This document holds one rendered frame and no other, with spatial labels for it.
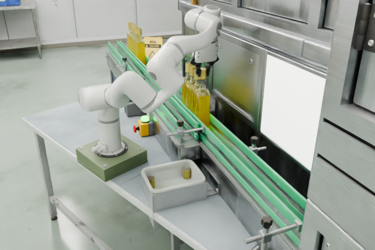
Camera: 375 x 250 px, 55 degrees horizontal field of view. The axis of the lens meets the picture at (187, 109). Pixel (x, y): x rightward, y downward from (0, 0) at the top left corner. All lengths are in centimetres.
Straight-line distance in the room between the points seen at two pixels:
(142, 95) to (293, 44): 53
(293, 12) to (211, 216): 77
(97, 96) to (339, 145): 100
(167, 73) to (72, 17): 616
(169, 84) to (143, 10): 634
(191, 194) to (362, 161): 94
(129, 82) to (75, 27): 614
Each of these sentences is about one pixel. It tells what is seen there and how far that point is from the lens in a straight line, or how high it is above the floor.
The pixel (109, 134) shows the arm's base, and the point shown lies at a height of 92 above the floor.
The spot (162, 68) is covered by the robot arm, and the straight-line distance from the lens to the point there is 121.
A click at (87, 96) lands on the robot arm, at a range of 140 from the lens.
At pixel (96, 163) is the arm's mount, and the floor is 81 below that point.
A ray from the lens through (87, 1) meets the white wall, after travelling 731.
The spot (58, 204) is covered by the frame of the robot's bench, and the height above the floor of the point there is 20.
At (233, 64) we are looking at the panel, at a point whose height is 120.
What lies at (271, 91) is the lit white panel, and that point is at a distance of 134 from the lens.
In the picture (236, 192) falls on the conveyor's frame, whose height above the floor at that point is 86.
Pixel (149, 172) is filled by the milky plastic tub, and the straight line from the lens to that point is 149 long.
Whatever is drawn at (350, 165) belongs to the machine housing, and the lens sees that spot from 58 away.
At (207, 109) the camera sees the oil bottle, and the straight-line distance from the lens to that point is 160.
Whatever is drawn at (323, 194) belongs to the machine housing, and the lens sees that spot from 64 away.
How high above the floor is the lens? 163
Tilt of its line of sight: 23 degrees down
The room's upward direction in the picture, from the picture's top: straight up
